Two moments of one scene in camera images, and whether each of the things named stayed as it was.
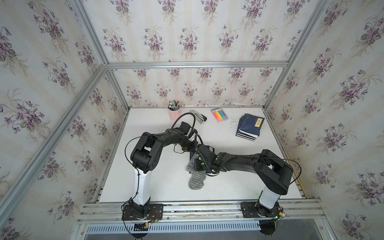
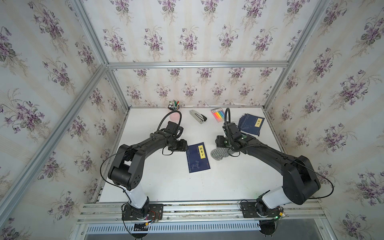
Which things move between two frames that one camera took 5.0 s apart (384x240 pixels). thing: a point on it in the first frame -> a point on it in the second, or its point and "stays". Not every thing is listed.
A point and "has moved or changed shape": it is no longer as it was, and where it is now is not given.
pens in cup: [174, 105] stays
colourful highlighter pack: [219, 114] stays
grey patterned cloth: [196, 177] has moved or changed shape
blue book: [249, 126] stays
